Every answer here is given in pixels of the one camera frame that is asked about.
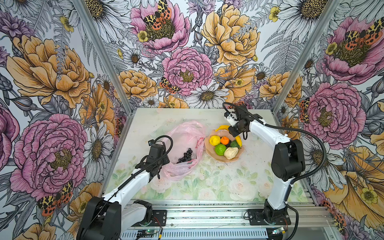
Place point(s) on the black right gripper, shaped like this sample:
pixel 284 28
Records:
pixel 234 133

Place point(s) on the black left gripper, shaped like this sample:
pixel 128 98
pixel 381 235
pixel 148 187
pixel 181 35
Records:
pixel 166 160

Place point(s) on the fake yellow banana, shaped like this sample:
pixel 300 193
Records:
pixel 226 127

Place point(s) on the fake orange tangerine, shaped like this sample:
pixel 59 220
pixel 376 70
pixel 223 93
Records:
pixel 225 141

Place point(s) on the fake pale yellow pear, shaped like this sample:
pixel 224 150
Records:
pixel 231 153

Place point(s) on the fake yellow lemon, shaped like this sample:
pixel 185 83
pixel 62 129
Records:
pixel 215 140

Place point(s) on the fake green lime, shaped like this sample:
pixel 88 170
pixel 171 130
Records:
pixel 220 149

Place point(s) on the fake dark grape bunch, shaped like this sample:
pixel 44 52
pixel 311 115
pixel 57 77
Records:
pixel 187 156

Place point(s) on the pink printed plastic bag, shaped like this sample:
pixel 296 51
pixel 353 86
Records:
pixel 185 135

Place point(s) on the fake dark avocado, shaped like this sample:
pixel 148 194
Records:
pixel 234 144

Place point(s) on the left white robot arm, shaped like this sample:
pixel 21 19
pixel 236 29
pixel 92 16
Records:
pixel 106 217

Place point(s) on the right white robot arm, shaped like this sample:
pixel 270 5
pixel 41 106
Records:
pixel 287 161

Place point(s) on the left green circuit board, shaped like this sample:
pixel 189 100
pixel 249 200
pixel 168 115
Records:
pixel 149 234

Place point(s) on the green circuit board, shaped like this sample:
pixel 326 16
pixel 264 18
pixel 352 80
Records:
pixel 277 231
pixel 149 234

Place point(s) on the right green circuit board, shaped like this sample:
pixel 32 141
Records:
pixel 277 231

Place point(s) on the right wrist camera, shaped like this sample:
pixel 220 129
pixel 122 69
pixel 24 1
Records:
pixel 230 118

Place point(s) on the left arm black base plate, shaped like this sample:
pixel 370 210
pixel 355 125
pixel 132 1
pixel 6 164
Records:
pixel 161 216

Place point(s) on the left aluminium corner post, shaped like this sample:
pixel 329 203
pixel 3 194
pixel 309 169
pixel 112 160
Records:
pixel 92 32

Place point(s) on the aluminium corner post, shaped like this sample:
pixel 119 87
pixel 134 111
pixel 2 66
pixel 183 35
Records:
pixel 92 32
pixel 322 24

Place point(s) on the right aluminium corner post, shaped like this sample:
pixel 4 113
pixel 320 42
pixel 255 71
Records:
pixel 322 24

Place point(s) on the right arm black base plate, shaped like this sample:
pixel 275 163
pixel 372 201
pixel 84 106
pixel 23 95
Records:
pixel 268 217

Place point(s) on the white ventilated cable duct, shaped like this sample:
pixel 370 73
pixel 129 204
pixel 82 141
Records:
pixel 204 234

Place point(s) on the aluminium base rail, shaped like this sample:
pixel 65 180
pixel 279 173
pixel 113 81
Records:
pixel 213 214

